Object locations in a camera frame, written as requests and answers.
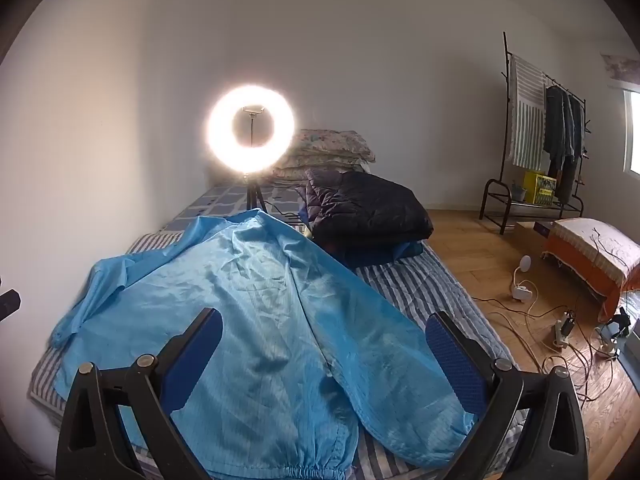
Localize dark blue folded garment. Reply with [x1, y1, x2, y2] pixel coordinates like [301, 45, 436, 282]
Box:
[325, 240, 426, 268]

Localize floral folded quilt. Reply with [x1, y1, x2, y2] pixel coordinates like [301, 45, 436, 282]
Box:
[272, 129, 377, 183]

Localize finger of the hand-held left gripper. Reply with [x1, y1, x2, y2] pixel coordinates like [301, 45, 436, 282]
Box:
[0, 277, 22, 322]

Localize black puffer jacket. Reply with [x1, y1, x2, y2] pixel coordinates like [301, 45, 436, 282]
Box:
[304, 169, 435, 248]

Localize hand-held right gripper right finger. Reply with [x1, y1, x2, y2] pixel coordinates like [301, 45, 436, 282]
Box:
[424, 311, 590, 480]

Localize black clothes rack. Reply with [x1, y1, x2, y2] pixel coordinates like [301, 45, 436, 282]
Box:
[479, 31, 593, 235]

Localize light blue work coat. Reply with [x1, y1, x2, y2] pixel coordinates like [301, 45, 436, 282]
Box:
[50, 208, 478, 480]

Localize cardboard box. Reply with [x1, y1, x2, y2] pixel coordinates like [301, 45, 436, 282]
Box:
[516, 220, 556, 248]

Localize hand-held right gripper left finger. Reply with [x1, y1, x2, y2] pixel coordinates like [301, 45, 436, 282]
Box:
[55, 307, 223, 480]

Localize window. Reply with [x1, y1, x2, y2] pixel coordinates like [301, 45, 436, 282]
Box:
[622, 87, 640, 178]

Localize tangled floor cables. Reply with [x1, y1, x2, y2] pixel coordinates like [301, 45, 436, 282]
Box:
[472, 280, 623, 406]

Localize white power strip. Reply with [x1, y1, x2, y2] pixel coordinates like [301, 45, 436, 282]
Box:
[552, 310, 576, 350]

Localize striped hanging towel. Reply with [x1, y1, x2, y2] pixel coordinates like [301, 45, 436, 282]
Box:
[509, 54, 548, 170]

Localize dark hanging clothes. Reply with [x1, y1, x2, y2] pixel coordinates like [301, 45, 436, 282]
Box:
[542, 85, 587, 206]

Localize small white lamp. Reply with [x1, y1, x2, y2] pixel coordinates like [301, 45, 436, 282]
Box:
[510, 255, 535, 302]

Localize yellow crate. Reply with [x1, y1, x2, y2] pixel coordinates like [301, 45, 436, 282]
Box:
[522, 171, 558, 206]

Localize wall poster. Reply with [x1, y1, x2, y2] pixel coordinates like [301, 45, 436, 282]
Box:
[602, 52, 640, 92]

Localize ring light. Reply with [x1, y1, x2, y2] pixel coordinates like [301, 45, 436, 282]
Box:
[206, 84, 297, 177]

